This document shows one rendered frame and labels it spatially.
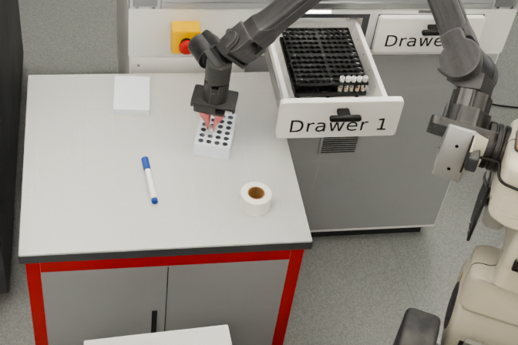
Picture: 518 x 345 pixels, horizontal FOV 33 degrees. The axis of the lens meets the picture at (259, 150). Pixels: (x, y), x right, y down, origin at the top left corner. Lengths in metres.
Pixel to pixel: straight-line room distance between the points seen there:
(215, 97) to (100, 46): 1.69
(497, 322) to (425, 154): 0.98
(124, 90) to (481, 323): 1.01
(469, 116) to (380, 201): 1.27
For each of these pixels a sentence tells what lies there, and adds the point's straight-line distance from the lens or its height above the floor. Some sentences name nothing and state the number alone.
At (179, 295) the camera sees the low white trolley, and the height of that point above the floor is 0.57.
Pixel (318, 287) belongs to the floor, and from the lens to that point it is 2.79.
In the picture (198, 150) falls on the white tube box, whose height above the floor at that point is 0.78.
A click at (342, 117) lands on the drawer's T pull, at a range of 1.97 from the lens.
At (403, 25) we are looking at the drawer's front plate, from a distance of 2.31.
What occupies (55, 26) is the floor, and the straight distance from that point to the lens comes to 3.70.
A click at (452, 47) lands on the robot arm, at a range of 1.61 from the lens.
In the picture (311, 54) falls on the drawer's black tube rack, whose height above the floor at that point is 0.90.
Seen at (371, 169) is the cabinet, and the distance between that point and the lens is 2.68.
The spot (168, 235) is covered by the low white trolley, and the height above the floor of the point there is 0.76.
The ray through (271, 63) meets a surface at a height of 0.87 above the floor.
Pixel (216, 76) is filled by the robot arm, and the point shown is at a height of 0.99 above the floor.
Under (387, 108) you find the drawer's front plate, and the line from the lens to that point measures 2.03.
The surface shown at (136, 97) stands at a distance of 2.16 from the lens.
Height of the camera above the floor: 2.19
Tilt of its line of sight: 44 degrees down
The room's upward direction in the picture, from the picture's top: 9 degrees clockwise
